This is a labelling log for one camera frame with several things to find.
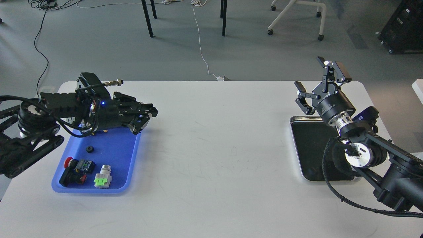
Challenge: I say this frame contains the blue plastic tray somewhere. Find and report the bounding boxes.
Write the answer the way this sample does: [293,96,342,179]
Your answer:
[51,127,141,193]

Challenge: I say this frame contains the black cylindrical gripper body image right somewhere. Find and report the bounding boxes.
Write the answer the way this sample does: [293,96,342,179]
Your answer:
[312,88,356,125]

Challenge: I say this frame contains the red emergency stop button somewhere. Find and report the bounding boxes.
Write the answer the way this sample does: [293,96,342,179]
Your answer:
[64,157,96,174]

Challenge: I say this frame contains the small black gear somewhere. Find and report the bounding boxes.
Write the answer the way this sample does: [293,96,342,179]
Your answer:
[86,146,94,153]

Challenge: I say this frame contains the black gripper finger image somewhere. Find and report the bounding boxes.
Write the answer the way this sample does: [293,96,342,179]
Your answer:
[113,92,158,117]
[316,56,352,95]
[127,114,152,135]
[294,81,319,115]

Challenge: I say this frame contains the silver metal tray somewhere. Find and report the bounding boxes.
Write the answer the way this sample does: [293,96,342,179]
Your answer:
[289,116,360,182]

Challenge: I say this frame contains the white rolling chair base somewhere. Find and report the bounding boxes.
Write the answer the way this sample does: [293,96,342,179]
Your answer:
[267,0,327,41]

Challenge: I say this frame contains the black red switch block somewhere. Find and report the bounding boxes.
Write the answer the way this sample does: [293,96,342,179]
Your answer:
[59,167,87,187]

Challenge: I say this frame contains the white object right edge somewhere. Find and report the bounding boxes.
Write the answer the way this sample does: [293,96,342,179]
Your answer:
[411,79,423,104]

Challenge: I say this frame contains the black table legs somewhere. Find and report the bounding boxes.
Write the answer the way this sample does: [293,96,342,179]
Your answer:
[141,0,228,38]

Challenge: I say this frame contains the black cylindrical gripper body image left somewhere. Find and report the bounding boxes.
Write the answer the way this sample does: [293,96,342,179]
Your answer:
[94,99,131,132]

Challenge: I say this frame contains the black cable on floor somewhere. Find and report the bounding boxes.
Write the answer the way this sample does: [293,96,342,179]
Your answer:
[28,0,76,96]

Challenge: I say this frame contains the black equipment case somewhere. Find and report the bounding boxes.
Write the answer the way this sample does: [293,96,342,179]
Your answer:
[378,0,423,54]

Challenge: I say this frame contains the white cable on floor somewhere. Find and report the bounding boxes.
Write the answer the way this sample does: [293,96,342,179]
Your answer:
[191,0,224,81]

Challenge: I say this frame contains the silver green push button switch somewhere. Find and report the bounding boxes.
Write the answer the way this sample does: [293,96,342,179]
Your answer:
[94,165,112,189]

